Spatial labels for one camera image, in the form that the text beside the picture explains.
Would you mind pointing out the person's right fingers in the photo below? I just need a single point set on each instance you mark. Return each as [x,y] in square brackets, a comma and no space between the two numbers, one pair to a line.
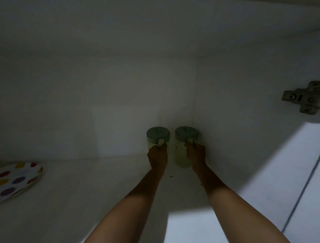
[191,145]

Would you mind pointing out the polka dot white plate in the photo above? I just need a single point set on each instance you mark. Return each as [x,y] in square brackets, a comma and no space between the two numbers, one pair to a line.
[17,179]

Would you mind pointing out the person's right forearm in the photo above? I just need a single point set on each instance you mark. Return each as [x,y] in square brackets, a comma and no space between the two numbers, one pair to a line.
[235,207]

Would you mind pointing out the person's left hand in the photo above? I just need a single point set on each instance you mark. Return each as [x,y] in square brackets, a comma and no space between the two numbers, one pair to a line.
[157,157]

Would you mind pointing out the metal cabinet hinge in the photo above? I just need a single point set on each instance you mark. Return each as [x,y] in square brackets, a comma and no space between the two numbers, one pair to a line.
[302,96]

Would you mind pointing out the clear jar with green lid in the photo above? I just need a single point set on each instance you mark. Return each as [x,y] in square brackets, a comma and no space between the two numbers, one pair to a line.
[183,147]
[158,137]

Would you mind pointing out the person's left fingers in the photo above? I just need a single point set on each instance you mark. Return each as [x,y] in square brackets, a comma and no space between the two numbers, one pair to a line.
[160,146]

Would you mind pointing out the person's right hand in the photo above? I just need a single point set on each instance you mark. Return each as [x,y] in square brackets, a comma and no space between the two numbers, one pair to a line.
[196,155]

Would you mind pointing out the person's left forearm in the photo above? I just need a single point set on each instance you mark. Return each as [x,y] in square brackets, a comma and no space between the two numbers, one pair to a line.
[130,207]

